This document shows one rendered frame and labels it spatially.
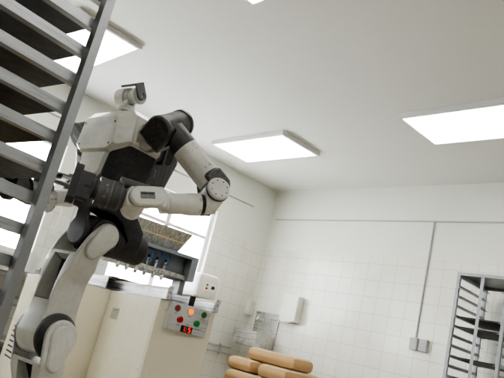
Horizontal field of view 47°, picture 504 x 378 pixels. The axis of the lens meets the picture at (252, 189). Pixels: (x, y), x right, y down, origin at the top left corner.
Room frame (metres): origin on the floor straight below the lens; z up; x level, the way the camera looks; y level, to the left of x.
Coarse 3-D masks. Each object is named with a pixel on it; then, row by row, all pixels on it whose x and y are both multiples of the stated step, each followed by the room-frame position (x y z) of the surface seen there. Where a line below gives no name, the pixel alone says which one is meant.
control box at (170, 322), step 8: (168, 304) 3.06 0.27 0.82; (176, 304) 3.04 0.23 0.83; (184, 304) 3.07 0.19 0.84; (168, 312) 3.04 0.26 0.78; (176, 312) 3.05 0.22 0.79; (184, 312) 3.08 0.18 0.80; (200, 312) 3.12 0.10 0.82; (208, 312) 3.15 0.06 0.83; (168, 320) 3.03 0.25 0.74; (176, 320) 3.06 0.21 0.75; (184, 320) 3.08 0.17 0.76; (192, 320) 3.11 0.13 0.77; (200, 320) 3.13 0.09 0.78; (208, 320) 3.16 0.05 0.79; (168, 328) 3.04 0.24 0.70; (176, 328) 3.06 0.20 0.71; (184, 328) 3.09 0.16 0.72; (192, 328) 3.11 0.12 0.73; (200, 328) 3.14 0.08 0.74; (200, 336) 3.14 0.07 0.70
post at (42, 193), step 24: (96, 24) 1.57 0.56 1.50; (96, 48) 1.58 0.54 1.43; (72, 96) 1.56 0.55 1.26; (72, 120) 1.58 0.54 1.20; (48, 168) 1.56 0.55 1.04; (48, 192) 1.58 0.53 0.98; (24, 240) 1.56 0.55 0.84; (24, 264) 1.58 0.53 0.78; (0, 312) 1.56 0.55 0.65; (0, 336) 1.58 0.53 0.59
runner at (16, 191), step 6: (0, 180) 1.50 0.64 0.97; (0, 186) 1.51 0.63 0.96; (6, 186) 1.52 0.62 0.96; (12, 186) 1.53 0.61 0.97; (18, 186) 1.54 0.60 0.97; (6, 192) 1.52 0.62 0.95; (12, 192) 1.54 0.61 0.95; (18, 192) 1.55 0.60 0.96; (24, 192) 1.56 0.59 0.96; (30, 192) 1.57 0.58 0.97; (18, 198) 1.57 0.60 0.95; (24, 198) 1.56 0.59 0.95; (30, 198) 1.58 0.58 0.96
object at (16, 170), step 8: (0, 160) 1.60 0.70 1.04; (8, 160) 1.57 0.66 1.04; (0, 168) 1.71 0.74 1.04; (8, 168) 1.68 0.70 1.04; (16, 168) 1.65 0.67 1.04; (24, 168) 1.62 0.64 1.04; (0, 176) 1.85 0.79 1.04; (8, 176) 1.81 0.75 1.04; (16, 176) 1.78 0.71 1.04; (24, 176) 1.75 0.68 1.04; (32, 176) 1.71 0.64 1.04; (56, 176) 1.63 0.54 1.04
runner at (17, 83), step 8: (0, 72) 1.43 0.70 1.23; (8, 72) 1.45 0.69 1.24; (0, 80) 1.45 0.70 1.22; (8, 80) 1.45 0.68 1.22; (16, 80) 1.47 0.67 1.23; (24, 80) 1.48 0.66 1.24; (16, 88) 1.48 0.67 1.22; (24, 88) 1.49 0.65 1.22; (32, 88) 1.50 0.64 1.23; (40, 88) 1.52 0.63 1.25; (32, 96) 1.51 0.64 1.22; (40, 96) 1.52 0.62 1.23; (48, 96) 1.54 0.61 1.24; (48, 104) 1.55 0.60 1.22; (56, 104) 1.56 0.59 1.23; (64, 104) 1.58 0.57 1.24
